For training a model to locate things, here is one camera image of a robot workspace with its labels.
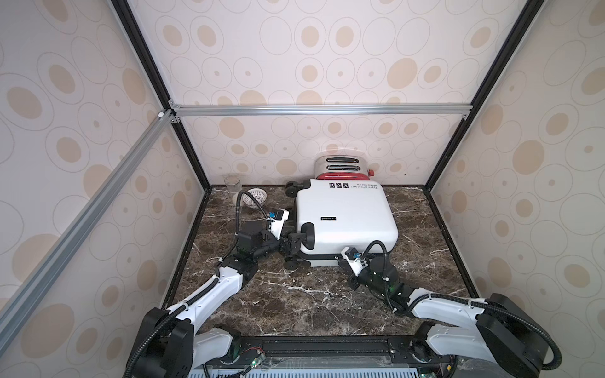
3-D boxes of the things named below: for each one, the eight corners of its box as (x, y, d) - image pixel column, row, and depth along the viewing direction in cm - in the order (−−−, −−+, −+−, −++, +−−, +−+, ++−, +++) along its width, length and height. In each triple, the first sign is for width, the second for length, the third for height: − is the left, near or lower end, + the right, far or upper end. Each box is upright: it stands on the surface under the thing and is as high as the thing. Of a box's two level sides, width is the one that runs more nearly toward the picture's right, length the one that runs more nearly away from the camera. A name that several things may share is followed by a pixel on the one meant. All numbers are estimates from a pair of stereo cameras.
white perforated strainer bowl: (248, 211, 112) (246, 205, 108) (242, 199, 117) (240, 193, 113) (269, 202, 115) (268, 196, 112) (262, 192, 120) (261, 185, 117)
